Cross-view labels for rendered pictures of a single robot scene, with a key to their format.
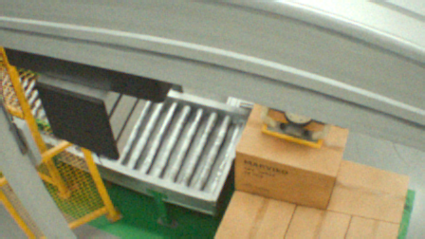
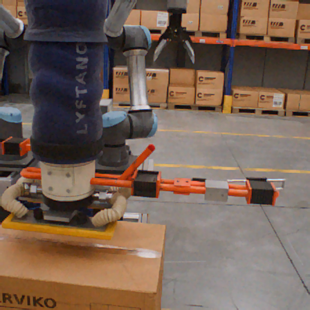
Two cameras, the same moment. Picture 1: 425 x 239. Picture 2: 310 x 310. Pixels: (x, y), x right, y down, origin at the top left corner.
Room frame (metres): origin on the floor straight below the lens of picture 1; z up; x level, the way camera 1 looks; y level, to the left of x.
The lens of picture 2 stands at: (0.67, -0.35, 1.63)
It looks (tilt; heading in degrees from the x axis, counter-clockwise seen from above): 18 degrees down; 341
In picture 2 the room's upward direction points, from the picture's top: 3 degrees clockwise
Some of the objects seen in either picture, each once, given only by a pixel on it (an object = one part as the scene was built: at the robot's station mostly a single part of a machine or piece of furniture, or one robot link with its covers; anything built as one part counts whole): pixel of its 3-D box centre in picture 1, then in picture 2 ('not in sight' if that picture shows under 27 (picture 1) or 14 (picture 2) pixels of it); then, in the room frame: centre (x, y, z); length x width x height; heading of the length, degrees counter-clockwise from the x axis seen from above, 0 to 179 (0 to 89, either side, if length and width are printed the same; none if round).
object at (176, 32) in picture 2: not in sight; (176, 25); (2.02, -0.88, 1.66); 0.09 x 0.08 x 0.12; 161
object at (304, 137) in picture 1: (294, 131); (59, 219); (1.71, -0.42, 1.08); 0.34 x 0.10 x 0.05; 66
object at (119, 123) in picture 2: not in sight; (114, 126); (2.31, -0.72, 1.20); 0.13 x 0.12 x 0.14; 97
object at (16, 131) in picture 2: not in sight; (7, 122); (2.48, -0.24, 1.20); 0.13 x 0.12 x 0.14; 58
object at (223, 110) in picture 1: (95, 82); not in sight; (2.68, 0.84, 0.50); 2.31 x 0.05 x 0.19; 67
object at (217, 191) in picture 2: not in sight; (216, 190); (1.61, -0.88, 1.17); 0.07 x 0.07 x 0.04; 66
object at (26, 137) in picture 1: (19, 137); not in sight; (1.37, 0.93, 1.62); 0.20 x 0.05 x 0.30; 67
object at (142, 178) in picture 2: not in sight; (146, 183); (1.70, -0.68, 1.18); 0.10 x 0.08 x 0.06; 156
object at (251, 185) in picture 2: not in sight; (259, 192); (1.55, -1.00, 1.18); 0.08 x 0.07 x 0.05; 66
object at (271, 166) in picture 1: (295, 156); (75, 293); (1.78, -0.46, 0.74); 0.60 x 0.40 x 0.40; 66
